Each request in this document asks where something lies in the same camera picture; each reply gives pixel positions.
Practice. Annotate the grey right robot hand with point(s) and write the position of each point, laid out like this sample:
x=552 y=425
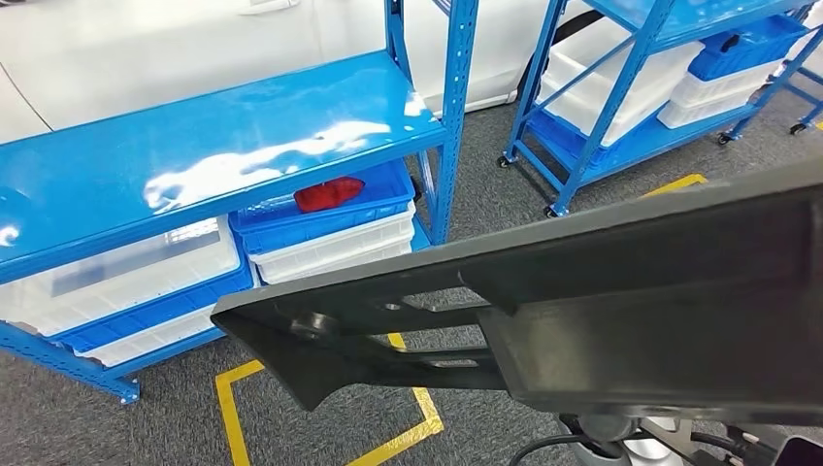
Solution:
x=604 y=429

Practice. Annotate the black plastic panel part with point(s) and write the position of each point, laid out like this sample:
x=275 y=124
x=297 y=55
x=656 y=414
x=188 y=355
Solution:
x=643 y=309

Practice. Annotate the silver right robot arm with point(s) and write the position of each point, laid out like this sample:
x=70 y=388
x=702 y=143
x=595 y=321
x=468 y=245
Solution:
x=656 y=450

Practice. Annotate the red plastic part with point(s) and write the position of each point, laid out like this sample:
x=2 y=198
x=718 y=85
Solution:
x=328 y=194

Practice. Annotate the blue metal shelf rack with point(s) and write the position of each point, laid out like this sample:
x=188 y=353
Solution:
x=193 y=141

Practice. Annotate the blue rack with casters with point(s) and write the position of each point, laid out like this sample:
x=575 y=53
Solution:
x=798 y=128
x=633 y=151

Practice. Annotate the blue plastic bin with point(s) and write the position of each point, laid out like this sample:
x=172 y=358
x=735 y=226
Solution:
x=308 y=228
x=739 y=54
x=161 y=312

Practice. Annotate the large white plastic bin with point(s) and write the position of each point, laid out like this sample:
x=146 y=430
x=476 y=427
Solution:
x=668 y=77

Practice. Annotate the translucent white plastic bin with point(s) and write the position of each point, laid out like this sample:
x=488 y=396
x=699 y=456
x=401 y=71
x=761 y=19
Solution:
x=128 y=283

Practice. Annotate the white car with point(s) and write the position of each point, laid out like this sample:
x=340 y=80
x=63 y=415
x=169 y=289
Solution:
x=161 y=58

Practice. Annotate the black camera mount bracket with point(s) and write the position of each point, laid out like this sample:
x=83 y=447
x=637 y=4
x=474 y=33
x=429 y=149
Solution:
x=739 y=445

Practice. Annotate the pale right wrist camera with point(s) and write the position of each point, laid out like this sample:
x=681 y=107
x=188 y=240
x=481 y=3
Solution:
x=800 y=455

